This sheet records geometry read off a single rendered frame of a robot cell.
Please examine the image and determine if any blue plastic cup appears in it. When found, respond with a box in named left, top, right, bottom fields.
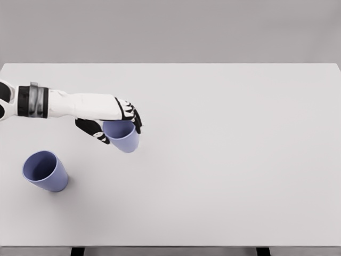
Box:
left=22, top=150, right=69, bottom=193
left=102, top=120, right=140, bottom=154

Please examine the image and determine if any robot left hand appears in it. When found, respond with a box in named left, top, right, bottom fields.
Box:
left=75, top=93, right=143, bottom=146

